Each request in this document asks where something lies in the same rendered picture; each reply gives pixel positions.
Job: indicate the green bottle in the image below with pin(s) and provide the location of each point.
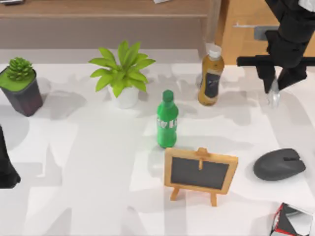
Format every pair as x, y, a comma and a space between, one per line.
167, 123

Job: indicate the succulent in dark pot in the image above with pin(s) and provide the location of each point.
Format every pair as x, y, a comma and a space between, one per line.
22, 93

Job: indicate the small clear glass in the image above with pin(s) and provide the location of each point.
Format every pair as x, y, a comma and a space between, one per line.
274, 98

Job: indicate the amber bottle with white cap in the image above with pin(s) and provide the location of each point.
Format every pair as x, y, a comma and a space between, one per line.
210, 81

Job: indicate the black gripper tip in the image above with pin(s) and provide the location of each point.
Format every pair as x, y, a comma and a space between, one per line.
6, 169

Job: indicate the leafy plant in white pot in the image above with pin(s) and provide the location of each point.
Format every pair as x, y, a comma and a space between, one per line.
123, 73

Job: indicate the small grey object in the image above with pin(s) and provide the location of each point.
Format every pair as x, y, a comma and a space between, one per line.
161, 1

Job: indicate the grey computer mouse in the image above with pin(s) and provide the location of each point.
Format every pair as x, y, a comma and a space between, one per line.
278, 164

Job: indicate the red white black box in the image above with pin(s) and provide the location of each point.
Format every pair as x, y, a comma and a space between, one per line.
288, 221

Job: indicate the wooden framed blackboard easel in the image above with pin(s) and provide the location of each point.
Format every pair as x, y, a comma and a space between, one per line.
199, 172

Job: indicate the wooden cupboard door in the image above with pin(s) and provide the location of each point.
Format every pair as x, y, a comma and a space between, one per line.
246, 44

